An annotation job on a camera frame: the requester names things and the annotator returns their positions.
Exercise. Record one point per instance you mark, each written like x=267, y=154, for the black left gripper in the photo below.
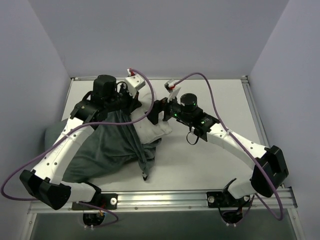
x=132, y=100

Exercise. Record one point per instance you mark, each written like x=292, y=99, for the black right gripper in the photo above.
x=163, y=110

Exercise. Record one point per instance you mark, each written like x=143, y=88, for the white pillow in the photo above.
x=146, y=131

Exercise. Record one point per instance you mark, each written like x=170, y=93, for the dark green pillowcase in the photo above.
x=108, y=149

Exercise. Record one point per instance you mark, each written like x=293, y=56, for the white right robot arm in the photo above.
x=211, y=130

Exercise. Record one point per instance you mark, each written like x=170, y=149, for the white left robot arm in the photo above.
x=45, y=180

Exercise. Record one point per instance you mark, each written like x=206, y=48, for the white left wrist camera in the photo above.
x=134, y=84

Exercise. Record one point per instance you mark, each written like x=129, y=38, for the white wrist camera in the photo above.
x=172, y=89
x=134, y=84

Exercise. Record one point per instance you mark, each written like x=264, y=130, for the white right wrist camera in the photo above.
x=172, y=89

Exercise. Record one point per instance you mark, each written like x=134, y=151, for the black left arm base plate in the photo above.
x=108, y=201

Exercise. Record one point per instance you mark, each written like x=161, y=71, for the aluminium right side rail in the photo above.
x=257, y=112

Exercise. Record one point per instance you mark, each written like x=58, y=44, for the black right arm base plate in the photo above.
x=221, y=199

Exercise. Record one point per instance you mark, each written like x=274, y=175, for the aluminium front frame rail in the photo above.
x=166, y=201

